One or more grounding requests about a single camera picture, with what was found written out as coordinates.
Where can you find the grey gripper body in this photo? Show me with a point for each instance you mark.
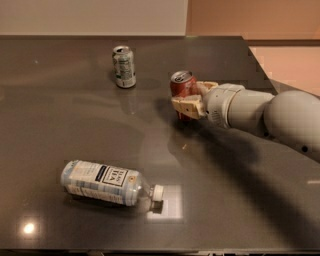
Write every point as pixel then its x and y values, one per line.
pixel 217 102

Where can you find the clear tea bottle white label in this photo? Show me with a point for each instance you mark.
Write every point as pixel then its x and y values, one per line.
pixel 108 183

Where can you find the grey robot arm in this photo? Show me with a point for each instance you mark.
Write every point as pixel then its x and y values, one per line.
pixel 291 118

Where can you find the red coke can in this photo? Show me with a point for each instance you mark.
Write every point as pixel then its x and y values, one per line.
pixel 183 84

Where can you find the green white soda can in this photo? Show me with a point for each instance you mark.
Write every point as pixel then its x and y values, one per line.
pixel 124 68

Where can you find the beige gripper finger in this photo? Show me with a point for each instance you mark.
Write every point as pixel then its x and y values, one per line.
pixel 189 107
pixel 204 87

